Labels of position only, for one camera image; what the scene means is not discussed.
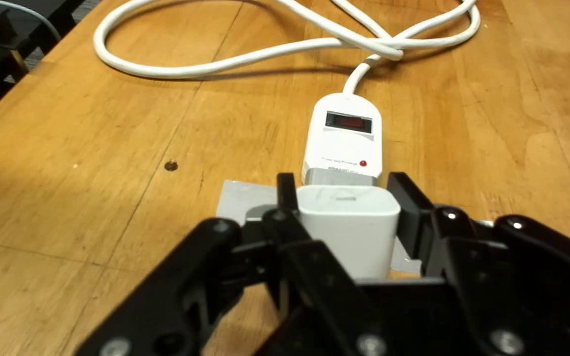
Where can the white power strip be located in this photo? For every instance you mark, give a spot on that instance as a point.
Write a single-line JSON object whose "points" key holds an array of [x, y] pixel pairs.
{"points": [[345, 150]]}

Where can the grey tape strip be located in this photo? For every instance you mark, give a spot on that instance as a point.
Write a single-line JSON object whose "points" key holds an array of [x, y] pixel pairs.
{"points": [[246, 199]]}

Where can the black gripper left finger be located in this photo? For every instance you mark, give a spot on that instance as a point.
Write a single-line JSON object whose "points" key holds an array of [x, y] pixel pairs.
{"points": [[198, 290]]}

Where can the white charger head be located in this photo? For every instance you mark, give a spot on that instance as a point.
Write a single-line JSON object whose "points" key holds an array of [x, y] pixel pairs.
{"points": [[351, 231]]}

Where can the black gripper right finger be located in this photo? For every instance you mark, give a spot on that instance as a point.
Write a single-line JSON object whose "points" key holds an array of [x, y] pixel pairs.
{"points": [[509, 284]]}

